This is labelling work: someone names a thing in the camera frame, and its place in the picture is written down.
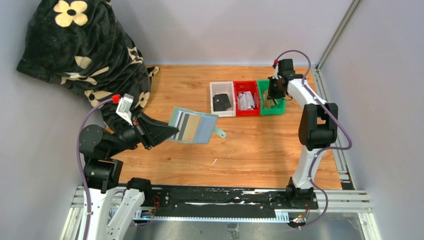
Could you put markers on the black cards in white bin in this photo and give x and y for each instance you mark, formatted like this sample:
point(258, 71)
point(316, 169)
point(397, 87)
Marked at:
point(221, 102)

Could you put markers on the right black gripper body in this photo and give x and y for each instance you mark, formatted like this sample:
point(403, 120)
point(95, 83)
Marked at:
point(275, 87)

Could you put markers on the green plastic bin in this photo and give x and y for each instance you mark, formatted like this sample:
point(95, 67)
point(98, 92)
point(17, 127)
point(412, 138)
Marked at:
point(279, 109)

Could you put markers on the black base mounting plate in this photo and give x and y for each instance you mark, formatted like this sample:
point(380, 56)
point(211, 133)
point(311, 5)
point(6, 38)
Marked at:
point(218, 202)

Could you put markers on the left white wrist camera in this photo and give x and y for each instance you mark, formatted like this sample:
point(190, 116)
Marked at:
point(124, 104)

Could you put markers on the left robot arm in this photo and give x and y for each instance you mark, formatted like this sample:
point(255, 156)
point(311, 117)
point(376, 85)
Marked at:
point(101, 175)

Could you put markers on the white plastic bin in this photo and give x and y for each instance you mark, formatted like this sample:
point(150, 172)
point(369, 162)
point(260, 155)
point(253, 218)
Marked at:
point(223, 87)

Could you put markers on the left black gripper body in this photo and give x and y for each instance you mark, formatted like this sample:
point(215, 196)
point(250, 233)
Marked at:
point(142, 131)

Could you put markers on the gold cards in green bin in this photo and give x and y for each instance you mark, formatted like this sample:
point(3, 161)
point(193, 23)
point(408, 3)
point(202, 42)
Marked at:
point(267, 102)

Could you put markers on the red plastic bin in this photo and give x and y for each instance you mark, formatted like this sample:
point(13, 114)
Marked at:
point(240, 86)

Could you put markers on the aluminium frame rail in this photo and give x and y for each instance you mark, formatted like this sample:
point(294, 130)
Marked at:
point(341, 214)

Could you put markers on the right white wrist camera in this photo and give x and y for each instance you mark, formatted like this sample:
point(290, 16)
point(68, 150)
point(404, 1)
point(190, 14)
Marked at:
point(284, 67)

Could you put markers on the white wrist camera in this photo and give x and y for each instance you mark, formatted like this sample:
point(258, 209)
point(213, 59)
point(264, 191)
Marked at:
point(284, 67)
point(124, 104)

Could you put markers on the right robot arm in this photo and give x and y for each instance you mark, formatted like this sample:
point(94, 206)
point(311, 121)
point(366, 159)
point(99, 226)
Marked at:
point(316, 132)

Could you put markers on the black floral blanket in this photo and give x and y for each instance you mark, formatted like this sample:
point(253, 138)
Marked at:
point(81, 46)

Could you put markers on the white cards in red bin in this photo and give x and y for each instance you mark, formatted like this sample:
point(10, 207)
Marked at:
point(246, 101)

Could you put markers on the gold card in holder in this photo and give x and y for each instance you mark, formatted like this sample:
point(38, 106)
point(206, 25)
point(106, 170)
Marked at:
point(191, 128)

